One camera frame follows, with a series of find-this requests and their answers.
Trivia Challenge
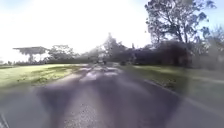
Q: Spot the green grass field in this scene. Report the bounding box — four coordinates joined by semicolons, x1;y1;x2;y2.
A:
0;63;85;93

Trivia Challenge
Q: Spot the flat-topped tree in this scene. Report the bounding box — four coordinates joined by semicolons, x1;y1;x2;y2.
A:
12;45;50;65

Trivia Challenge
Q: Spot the tall dark tree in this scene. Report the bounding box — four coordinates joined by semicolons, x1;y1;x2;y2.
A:
99;32;130;64

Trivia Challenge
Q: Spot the tall leafy tree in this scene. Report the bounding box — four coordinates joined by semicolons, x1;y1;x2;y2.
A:
144;0;218;52

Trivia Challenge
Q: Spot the dark row of bushes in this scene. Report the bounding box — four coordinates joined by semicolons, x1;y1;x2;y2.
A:
114;39;224;71

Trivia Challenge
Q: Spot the vehicle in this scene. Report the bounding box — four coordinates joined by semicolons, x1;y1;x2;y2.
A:
97;58;108;65

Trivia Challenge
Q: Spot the grey asphalt road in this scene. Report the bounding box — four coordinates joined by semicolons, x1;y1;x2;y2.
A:
0;62;224;128

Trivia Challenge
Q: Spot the round leafy tree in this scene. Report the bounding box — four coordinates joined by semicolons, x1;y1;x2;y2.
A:
46;44;80;64

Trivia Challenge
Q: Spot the shaded grass verge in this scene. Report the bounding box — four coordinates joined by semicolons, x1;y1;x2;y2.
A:
119;64;224;112

